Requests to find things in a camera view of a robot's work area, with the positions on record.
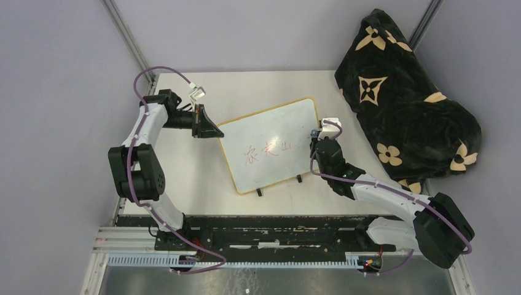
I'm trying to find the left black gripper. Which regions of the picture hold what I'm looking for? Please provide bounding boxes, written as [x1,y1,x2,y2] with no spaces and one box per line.
[163,104,224,140]

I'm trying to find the yellow framed whiteboard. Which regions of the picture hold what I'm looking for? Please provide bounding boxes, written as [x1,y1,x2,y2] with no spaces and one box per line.
[218,97,319,195]

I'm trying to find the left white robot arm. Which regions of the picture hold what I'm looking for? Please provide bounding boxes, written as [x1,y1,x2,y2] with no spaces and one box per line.
[108,89,224,250]

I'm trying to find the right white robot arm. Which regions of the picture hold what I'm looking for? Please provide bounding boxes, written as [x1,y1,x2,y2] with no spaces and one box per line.
[310,138,475,269]

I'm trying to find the black floral blanket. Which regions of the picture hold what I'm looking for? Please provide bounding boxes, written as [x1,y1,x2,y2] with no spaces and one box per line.
[334,9,482,193]

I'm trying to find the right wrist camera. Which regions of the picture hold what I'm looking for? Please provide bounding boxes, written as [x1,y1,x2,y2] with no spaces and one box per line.
[318,117,342,140]

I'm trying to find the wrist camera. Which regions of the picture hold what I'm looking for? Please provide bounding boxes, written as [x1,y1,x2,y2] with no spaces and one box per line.
[189,87,206,103]
[318,117,342,140]

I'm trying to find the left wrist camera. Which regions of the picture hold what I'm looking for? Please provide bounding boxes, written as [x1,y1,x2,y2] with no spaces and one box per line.
[189,87,206,103]

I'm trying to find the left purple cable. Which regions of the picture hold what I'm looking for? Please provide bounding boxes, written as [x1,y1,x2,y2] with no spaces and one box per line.
[125,66,227,275]

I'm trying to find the purple cable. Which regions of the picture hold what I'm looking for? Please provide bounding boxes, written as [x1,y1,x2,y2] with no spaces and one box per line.
[309,120,473,275]
[125,66,227,275]

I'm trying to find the grey cable duct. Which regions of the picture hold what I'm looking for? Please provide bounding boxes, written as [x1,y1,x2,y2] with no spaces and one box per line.
[106,254,383,270]

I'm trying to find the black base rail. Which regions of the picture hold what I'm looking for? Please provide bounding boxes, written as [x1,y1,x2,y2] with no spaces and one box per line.
[116,214,398,264]

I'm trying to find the aluminium frame rails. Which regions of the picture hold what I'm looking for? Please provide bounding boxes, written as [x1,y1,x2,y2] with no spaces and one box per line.
[81,227,475,294]

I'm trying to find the left aluminium corner post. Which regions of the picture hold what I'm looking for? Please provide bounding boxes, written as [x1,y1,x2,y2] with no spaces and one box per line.
[100,0,151,71]

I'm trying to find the aluminium corner post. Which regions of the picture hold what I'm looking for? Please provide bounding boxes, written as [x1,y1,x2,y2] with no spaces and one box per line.
[100,0,151,71]
[409,0,444,51]

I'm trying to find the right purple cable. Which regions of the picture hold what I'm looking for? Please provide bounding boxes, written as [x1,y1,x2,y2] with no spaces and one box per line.
[309,120,473,275]

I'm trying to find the right aluminium corner post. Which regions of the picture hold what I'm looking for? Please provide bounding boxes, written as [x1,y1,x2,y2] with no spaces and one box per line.
[409,0,444,51]

